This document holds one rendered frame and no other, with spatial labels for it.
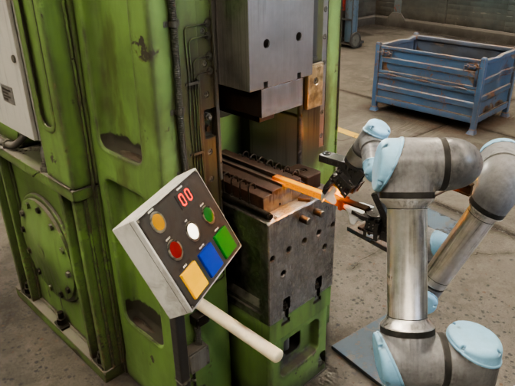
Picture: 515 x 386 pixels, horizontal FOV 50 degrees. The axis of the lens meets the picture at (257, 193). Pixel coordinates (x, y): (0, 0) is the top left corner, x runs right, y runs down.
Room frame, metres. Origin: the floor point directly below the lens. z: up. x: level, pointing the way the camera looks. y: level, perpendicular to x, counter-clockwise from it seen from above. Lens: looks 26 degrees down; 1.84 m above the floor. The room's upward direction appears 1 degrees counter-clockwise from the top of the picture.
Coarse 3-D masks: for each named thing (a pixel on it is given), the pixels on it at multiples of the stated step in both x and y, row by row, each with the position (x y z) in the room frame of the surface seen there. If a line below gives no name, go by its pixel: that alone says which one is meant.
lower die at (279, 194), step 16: (224, 160) 2.02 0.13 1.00; (240, 160) 2.01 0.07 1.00; (224, 176) 1.91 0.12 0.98; (240, 176) 1.88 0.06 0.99; (256, 176) 1.88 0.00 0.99; (288, 176) 1.87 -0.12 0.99; (256, 192) 1.76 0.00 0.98; (272, 192) 1.75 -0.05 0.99; (288, 192) 1.81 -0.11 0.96; (272, 208) 1.75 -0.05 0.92
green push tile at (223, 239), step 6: (222, 228) 1.40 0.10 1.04; (216, 234) 1.37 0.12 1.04; (222, 234) 1.39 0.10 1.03; (228, 234) 1.41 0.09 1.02; (216, 240) 1.35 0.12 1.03; (222, 240) 1.37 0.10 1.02; (228, 240) 1.39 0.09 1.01; (234, 240) 1.41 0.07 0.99; (222, 246) 1.36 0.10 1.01; (228, 246) 1.38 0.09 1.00; (234, 246) 1.40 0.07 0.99; (222, 252) 1.35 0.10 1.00; (228, 252) 1.36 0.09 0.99
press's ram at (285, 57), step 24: (216, 0) 1.78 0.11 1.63; (240, 0) 1.71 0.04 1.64; (264, 0) 1.73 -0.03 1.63; (288, 0) 1.80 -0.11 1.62; (312, 0) 1.88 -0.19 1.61; (216, 24) 1.79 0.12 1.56; (240, 24) 1.71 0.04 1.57; (264, 24) 1.73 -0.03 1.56; (288, 24) 1.80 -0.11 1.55; (312, 24) 1.89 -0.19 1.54; (240, 48) 1.71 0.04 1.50; (264, 48) 1.73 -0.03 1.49; (288, 48) 1.80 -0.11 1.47; (312, 48) 1.89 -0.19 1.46; (240, 72) 1.71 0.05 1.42; (264, 72) 1.73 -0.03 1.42; (288, 72) 1.81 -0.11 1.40
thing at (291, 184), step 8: (272, 176) 1.84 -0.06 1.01; (280, 176) 1.83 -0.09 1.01; (288, 184) 1.78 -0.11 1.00; (296, 184) 1.76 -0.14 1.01; (304, 184) 1.76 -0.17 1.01; (304, 192) 1.72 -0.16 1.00; (312, 192) 1.70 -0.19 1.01; (320, 192) 1.69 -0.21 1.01; (336, 200) 1.62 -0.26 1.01; (344, 200) 1.61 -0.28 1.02; (352, 200) 1.61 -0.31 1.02; (344, 208) 1.60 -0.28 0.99; (360, 208) 1.56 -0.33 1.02; (368, 208) 1.55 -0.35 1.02
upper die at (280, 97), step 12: (288, 84) 1.81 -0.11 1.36; (300, 84) 1.85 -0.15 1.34; (228, 96) 1.83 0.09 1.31; (240, 96) 1.79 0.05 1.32; (252, 96) 1.75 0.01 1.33; (264, 96) 1.73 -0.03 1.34; (276, 96) 1.76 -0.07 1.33; (288, 96) 1.81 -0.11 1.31; (300, 96) 1.85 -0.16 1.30; (240, 108) 1.79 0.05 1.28; (252, 108) 1.75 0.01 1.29; (264, 108) 1.73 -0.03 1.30; (276, 108) 1.76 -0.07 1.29; (288, 108) 1.81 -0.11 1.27
